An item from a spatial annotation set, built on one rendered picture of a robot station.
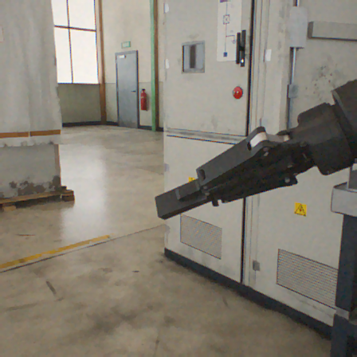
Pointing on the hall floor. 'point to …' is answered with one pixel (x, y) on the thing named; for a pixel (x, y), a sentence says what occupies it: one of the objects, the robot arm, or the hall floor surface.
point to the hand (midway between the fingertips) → (182, 198)
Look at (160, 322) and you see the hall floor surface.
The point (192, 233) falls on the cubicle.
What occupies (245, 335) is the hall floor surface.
